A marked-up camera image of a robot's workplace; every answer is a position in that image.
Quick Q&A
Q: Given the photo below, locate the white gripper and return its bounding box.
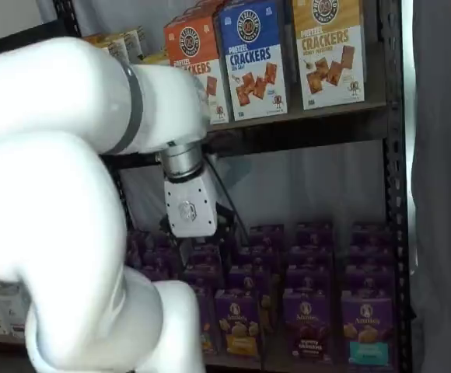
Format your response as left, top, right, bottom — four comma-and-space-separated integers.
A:
158, 170, 237, 244

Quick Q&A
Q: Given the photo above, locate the purple Annie's box brown patch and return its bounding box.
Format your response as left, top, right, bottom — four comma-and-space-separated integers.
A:
285, 266, 334, 292
295, 221, 334, 246
288, 244, 334, 268
282, 289, 334, 357

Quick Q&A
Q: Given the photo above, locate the purple Annie's box teal patch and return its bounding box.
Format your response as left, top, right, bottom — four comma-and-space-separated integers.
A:
351, 222, 390, 246
348, 244, 393, 267
341, 294, 397, 368
344, 265, 396, 297

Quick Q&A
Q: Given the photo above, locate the blue pretzel crackers box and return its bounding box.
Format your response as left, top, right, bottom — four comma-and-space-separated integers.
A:
213, 0, 290, 121

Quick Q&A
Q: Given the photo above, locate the orange pretzel crackers box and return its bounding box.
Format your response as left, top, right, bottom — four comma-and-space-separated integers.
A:
177, 0, 226, 19
163, 15, 231, 125

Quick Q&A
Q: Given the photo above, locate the white Simple Mills cracker box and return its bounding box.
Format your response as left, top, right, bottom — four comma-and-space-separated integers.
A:
123, 27, 148, 63
107, 38, 130, 63

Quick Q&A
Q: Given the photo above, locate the black metal shelf rack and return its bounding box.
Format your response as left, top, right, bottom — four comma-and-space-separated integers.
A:
0, 0, 415, 373

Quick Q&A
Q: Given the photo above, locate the gold pretzel crackers box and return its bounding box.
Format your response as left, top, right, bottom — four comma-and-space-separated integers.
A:
291, 0, 367, 111

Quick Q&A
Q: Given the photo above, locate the grey curtain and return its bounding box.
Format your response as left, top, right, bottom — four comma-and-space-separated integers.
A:
411, 0, 451, 373

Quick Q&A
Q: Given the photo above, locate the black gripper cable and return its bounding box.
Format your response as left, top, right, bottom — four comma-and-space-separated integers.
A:
205, 152, 248, 236

